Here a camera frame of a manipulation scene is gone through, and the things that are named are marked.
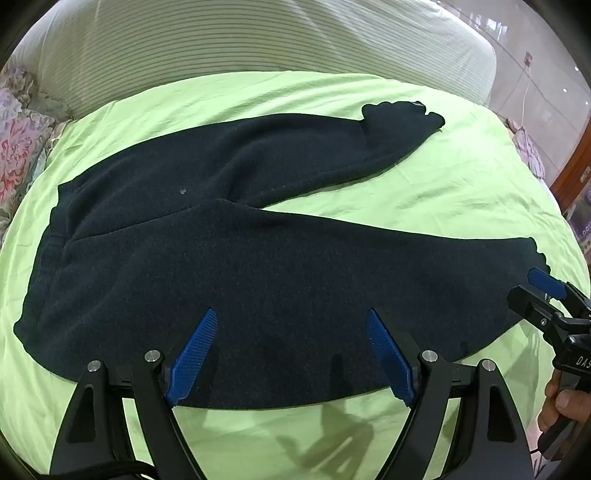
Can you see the dark navy pants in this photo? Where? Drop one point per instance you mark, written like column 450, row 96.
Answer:
column 277, row 277

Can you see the green bed sheet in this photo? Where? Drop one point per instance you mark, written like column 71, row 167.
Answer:
column 461, row 184

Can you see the striped white pillow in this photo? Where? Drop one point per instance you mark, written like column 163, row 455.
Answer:
column 231, row 37

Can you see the wall socket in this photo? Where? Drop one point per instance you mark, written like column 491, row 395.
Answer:
column 528, row 58

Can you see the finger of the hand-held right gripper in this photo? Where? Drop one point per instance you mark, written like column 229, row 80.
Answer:
column 528, row 302
column 547, row 281

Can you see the pale floral pillow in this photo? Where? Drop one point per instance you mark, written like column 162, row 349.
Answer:
column 528, row 152

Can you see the brown wooden furniture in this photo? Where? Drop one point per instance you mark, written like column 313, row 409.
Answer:
column 572, row 180

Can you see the pink floral pillow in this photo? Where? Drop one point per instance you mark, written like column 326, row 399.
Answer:
column 18, row 138

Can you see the person's right hand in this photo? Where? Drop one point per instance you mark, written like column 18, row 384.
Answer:
column 565, row 401

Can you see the purple box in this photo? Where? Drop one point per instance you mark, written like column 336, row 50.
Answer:
column 582, row 221

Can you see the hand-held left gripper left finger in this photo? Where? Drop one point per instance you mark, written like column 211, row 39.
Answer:
column 194, row 355

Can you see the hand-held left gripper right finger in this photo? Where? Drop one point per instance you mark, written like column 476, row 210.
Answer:
column 388, row 355

